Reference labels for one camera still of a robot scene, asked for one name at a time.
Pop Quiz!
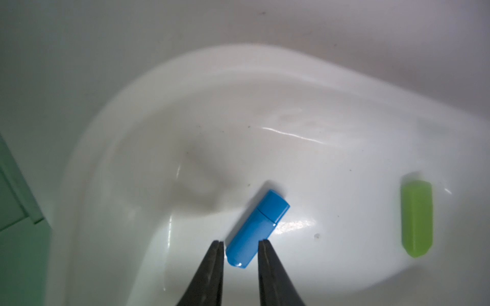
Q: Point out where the white plastic storage box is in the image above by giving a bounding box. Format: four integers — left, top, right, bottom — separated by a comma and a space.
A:
45, 45, 489, 305

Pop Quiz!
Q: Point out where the blue usb flash drive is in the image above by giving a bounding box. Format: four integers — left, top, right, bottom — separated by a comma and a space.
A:
225, 190, 290, 269

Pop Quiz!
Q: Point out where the green desk file organizer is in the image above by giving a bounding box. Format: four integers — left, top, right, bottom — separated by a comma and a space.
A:
1, 138, 44, 230

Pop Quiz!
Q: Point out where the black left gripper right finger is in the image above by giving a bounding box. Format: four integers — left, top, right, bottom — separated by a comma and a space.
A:
258, 240, 305, 306

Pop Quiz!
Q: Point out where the green usb flash drive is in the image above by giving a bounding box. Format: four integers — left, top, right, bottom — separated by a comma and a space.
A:
401, 180, 434, 258

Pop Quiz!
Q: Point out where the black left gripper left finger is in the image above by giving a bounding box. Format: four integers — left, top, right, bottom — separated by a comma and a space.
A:
177, 240, 225, 306

